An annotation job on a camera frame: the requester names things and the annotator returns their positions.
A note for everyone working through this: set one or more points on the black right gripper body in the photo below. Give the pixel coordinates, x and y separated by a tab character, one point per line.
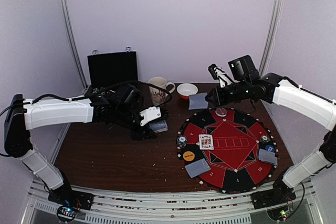
213	97

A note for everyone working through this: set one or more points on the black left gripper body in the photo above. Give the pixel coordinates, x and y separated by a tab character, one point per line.
123	118

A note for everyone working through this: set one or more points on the blue playing card deck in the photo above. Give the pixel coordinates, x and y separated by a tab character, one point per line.
159	126

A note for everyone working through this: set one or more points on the three of spades card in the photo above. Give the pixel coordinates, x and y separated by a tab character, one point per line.
197	101

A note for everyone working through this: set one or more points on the green white chip stack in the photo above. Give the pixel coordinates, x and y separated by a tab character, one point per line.
265	139
181	141

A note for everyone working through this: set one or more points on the king of diamonds card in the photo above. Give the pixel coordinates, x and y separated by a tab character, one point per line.
206	142

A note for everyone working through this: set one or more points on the blue small blind button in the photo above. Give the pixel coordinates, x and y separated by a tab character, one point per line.
270	148

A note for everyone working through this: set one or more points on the dealt blue cards pile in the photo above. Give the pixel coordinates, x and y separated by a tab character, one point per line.
197	168
268	157

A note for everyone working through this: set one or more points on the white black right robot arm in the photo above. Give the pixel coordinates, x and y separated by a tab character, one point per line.
247	84

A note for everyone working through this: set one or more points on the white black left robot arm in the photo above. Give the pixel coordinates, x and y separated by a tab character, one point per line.
24	115

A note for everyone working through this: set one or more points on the clear red dealer button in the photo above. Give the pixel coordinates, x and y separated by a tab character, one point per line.
222	112

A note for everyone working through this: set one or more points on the tall ceramic seashell mug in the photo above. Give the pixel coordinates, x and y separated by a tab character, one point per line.
159	96

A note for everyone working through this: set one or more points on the black poker chip case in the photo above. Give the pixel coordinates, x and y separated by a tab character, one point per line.
112	68

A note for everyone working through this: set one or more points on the orange white small bowl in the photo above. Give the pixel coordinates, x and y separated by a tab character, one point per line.
187	89

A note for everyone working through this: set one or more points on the round red black poker mat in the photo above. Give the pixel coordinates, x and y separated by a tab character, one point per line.
234	163

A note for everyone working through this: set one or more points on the orange big blind button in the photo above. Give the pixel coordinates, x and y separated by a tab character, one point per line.
188	156

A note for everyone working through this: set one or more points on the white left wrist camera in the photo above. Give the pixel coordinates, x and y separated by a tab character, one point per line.
150	114

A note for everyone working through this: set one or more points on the right aluminium frame post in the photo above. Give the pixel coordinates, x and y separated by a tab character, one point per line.
270	39

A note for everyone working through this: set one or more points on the aluminium frame post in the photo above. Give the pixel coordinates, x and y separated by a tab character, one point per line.
72	43
270	39

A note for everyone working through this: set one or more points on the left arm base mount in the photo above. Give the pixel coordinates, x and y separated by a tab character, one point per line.
70	210

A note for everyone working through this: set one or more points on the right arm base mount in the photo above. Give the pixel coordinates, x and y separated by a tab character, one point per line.
273	200

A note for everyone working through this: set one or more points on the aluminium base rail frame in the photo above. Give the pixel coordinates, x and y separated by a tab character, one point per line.
191	207

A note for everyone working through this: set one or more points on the left aluminium frame post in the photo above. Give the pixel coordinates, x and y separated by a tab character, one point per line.
72	43

